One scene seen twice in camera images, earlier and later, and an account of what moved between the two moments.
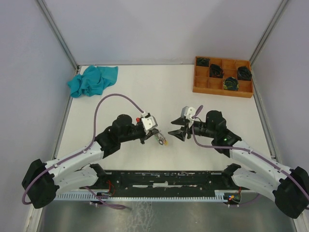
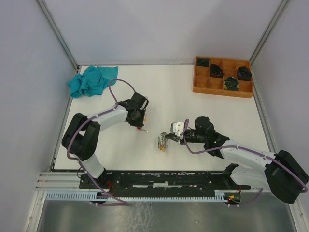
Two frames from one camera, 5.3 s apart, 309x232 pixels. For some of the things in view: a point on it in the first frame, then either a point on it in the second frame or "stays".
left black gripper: (149, 134) to (140, 123)
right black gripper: (180, 134) to (172, 136)
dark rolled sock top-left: (203, 62) stays
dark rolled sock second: (216, 71) stays
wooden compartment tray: (222, 76) stays
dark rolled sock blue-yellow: (231, 83) stays
